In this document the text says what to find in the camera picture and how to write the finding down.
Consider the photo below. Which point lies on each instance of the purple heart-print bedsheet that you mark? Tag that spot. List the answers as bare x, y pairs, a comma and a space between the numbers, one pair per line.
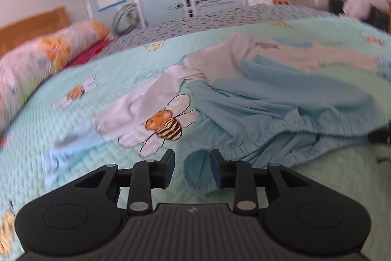
198, 22

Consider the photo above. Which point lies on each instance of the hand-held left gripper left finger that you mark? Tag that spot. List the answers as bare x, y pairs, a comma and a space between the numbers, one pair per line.
170, 167

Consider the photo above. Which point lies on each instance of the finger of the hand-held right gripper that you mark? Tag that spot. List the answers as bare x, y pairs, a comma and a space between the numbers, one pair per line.
381, 135

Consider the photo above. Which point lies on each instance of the white clothes pile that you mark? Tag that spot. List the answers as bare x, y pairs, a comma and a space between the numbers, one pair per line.
356, 5

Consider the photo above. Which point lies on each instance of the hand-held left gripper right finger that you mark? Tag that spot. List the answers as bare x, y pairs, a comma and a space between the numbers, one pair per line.
215, 169

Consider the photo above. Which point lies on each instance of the green bee-print quilt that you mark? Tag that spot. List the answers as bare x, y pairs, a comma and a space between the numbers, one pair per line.
116, 65

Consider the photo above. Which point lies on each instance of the black armchair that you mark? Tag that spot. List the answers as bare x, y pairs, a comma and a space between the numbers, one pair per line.
378, 16

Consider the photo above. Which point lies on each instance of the wooden headboard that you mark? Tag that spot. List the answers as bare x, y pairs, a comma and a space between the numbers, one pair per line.
30, 25

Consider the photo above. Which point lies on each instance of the white and blue mesh shirt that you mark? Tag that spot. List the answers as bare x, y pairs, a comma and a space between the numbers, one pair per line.
213, 59

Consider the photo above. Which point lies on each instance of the red pillow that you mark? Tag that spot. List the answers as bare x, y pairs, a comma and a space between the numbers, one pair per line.
88, 53

